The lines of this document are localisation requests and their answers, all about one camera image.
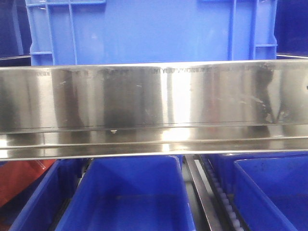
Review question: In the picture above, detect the blue bin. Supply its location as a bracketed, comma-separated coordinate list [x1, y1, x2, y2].
[56, 155, 195, 231]
[201, 151, 308, 231]
[10, 159, 84, 231]

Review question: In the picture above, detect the stainless steel shelf beam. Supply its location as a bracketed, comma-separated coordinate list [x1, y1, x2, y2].
[0, 59, 308, 161]

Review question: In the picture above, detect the blue bin right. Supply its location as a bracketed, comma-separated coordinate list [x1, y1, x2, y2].
[201, 151, 308, 231]

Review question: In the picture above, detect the far left blue bin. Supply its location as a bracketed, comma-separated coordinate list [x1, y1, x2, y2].
[10, 159, 84, 231]

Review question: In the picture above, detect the upper blue crate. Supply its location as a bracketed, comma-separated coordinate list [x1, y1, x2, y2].
[26, 0, 277, 65]

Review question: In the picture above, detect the roller track strip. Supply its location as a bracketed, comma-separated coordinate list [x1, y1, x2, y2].
[199, 154, 250, 231]

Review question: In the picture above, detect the red bag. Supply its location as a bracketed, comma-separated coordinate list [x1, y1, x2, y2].
[0, 159, 55, 206]

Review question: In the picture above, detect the grey metal shelf rail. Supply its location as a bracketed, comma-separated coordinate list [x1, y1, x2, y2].
[185, 154, 223, 231]

